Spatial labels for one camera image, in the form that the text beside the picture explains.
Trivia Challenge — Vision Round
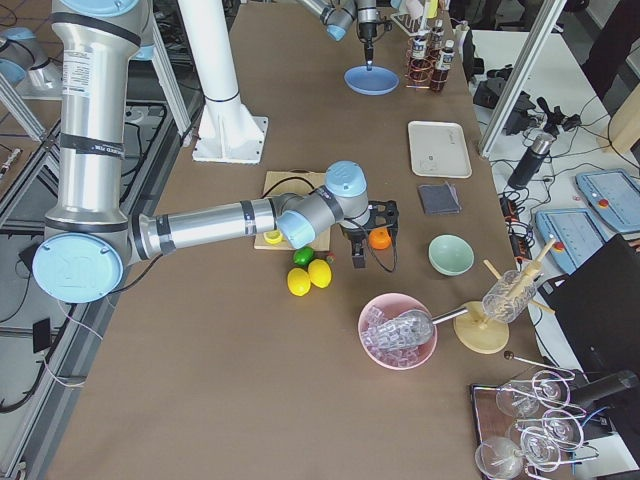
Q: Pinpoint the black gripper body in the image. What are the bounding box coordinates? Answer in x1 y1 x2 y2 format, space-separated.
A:
358 20 378 50
341 200 399 246

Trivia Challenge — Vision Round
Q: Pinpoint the orange fruit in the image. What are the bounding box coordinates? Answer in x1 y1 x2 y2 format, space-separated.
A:
368 227 392 250

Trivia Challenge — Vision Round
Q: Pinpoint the blue plate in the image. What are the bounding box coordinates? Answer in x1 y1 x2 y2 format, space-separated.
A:
344 66 399 96

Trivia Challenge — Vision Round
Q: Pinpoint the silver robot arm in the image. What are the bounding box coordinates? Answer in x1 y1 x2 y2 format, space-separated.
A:
299 0 381 50
32 1 399 304

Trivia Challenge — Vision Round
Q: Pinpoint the yellow lemon right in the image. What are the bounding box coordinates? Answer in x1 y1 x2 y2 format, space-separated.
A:
307 259 333 288

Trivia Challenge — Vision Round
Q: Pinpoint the green lime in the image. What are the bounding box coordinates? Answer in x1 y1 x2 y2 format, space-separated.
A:
293 246 315 268

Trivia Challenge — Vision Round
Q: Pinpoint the dark grey cloth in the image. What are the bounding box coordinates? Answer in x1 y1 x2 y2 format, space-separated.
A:
418 183 462 215

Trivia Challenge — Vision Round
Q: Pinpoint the tea bottle left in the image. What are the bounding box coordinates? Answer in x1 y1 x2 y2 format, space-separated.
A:
408 30 430 84

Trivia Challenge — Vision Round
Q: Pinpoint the tea bottle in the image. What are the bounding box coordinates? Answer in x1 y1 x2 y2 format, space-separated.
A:
430 40 455 92
408 30 430 84
429 19 444 58

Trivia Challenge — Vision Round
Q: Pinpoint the yellow lemon left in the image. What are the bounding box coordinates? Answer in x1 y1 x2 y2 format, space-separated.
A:
286 267 311 297

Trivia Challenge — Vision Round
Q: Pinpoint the tea bottle back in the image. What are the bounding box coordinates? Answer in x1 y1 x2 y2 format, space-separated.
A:
429 19 444 58

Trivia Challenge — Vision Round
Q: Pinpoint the green bowl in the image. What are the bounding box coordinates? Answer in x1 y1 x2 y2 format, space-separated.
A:
428 234 475 276

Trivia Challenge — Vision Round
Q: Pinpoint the yellow lemon half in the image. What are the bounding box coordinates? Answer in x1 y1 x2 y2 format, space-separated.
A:
263 230 283 245

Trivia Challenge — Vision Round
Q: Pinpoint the white tray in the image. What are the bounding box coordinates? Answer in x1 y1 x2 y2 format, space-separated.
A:
408 120 472 179

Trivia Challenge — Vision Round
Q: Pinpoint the wooden cutting board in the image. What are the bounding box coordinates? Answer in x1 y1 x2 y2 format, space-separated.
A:
254 171 325 252

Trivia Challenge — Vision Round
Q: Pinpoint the tea bottle front right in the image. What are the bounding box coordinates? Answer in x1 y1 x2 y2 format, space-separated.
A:
430 40 455 92

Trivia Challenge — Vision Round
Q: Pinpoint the metal ice scoop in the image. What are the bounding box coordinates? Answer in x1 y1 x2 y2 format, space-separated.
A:
370 307 468 350

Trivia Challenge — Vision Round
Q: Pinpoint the pink bowl with ice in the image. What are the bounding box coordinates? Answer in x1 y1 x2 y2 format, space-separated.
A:
358 293 438 370

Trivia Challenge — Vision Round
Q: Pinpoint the black power strip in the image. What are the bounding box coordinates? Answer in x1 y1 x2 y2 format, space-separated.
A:
499 192 535 262

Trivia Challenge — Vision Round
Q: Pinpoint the wooden cup stand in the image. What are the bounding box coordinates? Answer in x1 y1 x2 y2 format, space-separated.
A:
453 239 554 354

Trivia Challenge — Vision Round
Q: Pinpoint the black thermos bottle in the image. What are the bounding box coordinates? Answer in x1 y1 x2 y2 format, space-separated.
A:
507 132 555 190

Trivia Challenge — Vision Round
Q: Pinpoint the clear glass cup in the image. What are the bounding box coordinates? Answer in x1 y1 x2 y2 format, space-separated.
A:
482 270 536 324

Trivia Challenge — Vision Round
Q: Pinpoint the white pillar base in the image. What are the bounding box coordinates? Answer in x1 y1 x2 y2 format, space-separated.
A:
179 1 268 165

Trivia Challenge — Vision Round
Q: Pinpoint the blue teach pendant lower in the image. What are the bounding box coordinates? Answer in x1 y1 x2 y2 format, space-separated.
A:
535 208 610 274

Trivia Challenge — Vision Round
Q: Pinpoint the blue teach pendant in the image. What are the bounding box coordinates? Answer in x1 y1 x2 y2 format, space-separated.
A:
535 208 610 274
575 169 640 234

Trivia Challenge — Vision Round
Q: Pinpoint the wine glass upper left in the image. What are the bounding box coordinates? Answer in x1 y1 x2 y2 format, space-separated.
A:
496 380 540 418

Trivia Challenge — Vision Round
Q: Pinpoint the wine glass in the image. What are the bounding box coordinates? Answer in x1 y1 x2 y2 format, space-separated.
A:
496 380 540 418
474 436 524 479
531 370 570 409

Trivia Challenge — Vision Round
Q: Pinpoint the blue teach pendant upper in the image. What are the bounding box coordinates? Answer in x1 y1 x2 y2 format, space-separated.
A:
575 169 640 234

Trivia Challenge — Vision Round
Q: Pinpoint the black laptop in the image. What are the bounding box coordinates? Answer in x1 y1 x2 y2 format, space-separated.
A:
539 234 639 373

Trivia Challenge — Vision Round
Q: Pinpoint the wine glass upper right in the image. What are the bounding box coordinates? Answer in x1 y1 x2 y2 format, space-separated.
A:
531 370 570 409

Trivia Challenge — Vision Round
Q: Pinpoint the dark tray with glasses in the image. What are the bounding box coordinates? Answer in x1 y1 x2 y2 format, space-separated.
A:
470 385 599 479

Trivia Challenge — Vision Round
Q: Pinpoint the wine glass front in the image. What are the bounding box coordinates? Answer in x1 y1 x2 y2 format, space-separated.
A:
474 436 524 479

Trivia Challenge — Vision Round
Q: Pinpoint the copper wire bottle rack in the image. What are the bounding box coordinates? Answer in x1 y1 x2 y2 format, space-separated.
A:
405 30 434 89

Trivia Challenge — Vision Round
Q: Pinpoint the aluminium frame post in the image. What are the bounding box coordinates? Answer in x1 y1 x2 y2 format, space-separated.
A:
478 0 566 158

